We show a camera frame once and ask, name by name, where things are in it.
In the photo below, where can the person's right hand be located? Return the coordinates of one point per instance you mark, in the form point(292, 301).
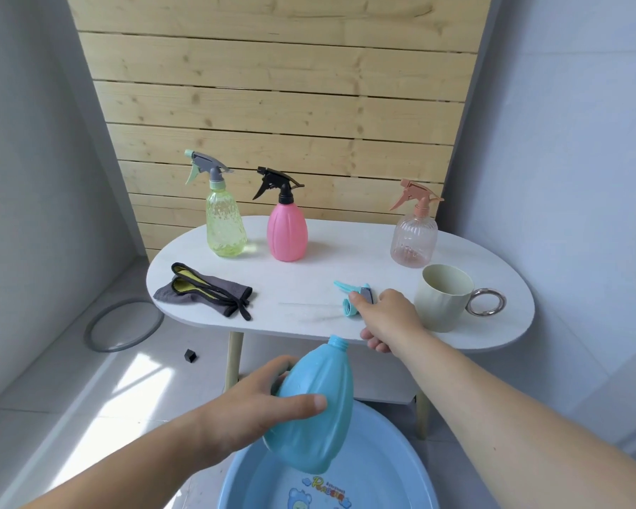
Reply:
point(392, 318)

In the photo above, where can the person's left hand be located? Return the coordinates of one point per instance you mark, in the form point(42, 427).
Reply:
point(249, 413)

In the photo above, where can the blue grey spray nozzle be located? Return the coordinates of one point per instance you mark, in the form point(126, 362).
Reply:
point(357, 294)

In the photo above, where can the blue spray bottle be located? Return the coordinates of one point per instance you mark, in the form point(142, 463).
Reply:
point(318, 408)

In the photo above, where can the clear ribbed spray bottle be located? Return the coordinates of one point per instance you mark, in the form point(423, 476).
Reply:
point(414, 243)

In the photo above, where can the orange spray head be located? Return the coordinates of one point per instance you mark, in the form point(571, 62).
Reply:
point(418, 196)

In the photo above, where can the pink spray bottle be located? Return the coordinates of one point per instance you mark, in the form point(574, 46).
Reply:
point(287, 233)

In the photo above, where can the black spray nozzle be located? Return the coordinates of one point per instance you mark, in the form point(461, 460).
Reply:
point(278, 182)

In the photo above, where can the green clear spray bottle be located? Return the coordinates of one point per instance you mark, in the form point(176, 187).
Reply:
point(225, 227)

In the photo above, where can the green grey spray nozzle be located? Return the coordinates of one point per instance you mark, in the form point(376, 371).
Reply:
point(208, 166)

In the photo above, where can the person's left forearm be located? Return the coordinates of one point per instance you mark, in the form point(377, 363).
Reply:
point(122, 471)

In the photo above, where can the person's right forearm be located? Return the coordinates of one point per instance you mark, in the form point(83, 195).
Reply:
point(535, 434)

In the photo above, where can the small black block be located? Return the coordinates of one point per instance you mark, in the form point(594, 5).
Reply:
point(191, 356)

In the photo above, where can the white oval table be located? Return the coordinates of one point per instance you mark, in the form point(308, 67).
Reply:
point(307, 280)

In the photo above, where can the grey cloth with black trim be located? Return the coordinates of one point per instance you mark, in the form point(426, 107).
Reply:
point(217, 294)

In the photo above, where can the blue plastic basin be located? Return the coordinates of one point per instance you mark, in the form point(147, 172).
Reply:
point(381, 471)

